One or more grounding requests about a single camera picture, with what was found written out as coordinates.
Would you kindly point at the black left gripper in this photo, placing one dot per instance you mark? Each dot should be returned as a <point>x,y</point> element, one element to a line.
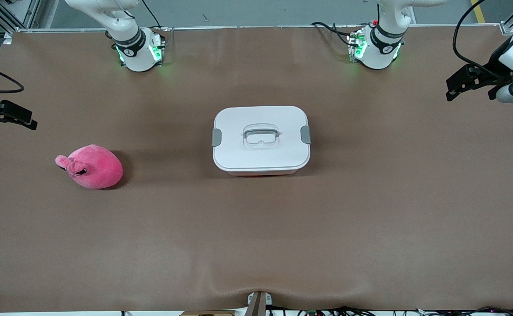
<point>496,64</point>

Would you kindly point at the pink plush toy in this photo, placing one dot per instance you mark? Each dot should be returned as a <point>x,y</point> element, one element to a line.
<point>96,169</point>

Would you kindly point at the brown table cover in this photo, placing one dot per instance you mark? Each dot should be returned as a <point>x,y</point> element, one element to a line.
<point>256,241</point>

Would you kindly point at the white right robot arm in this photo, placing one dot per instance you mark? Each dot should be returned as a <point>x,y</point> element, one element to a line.
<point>135,48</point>

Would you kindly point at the white box lid grey latches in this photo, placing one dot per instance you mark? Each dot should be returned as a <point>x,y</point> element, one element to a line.
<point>260,151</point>

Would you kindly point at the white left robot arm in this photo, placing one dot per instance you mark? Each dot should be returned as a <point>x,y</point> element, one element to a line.
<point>379,48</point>

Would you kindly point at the pink plastic storage box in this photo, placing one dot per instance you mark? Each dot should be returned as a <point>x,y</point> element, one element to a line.
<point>260,174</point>

